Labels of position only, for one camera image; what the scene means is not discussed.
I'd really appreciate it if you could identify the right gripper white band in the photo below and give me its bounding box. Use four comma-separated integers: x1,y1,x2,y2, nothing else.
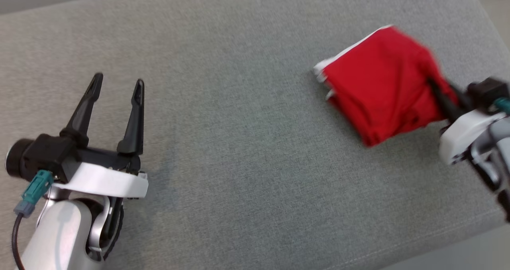
428,78,507,165

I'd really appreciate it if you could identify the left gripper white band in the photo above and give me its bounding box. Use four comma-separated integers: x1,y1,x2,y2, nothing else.
51,73,149,200

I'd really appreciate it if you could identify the red white basketball jersey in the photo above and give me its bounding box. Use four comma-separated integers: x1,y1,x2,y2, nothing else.
313,24,459,148

